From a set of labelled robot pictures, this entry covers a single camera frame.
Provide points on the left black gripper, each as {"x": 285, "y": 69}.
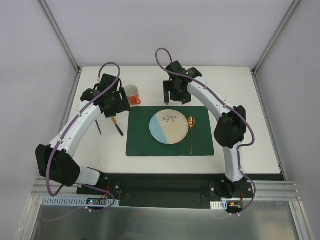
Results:
{"x": 116, "y": 111}

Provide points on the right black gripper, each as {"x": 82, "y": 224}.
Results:
{"x": 171, "y": 90}

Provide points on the orange mug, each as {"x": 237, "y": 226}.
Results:
{"x": 132, "y": 94}

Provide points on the gold knife black handle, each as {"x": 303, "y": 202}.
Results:
{"x": 116, "y": 125}

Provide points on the gold spoon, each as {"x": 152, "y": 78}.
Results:
{"x": 191, "y": 123}

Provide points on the blue fork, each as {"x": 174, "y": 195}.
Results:
{"x": 98, "y": 127}

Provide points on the cream and blue plate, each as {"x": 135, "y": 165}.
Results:
{"x": 168, "y": 126}

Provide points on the dark green placemat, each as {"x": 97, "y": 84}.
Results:
{"x": 141, "y": 143}

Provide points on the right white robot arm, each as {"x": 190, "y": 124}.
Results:
{"x": 230, "y": 129}

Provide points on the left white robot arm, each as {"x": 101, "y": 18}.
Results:
{"x": 56, "y": 160}

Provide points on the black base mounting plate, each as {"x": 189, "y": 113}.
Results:
{"x": 182, "y": 191}

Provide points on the left white cable duct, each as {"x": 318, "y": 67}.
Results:
{"x": 79, "y": 201}

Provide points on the white cable duct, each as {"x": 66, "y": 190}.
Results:
{"x": 79, "y": 201}
{"x": 219, "y": 205}

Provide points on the right white cable duct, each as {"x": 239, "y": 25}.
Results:
{"x": 219, "y": 205}

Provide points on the left aluminium frame post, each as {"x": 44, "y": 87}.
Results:
{"x": 59, "y": 34}

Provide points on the aluminium frame post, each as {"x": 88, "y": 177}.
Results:
{"x": 276, "y": 35}
{"x": 59, "y": 34}

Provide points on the aluminium rail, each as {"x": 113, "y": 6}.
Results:
{"x": 265, "y": 190}

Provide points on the right aluminium frame post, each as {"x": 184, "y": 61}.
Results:
{"x": 276, "y": 35}

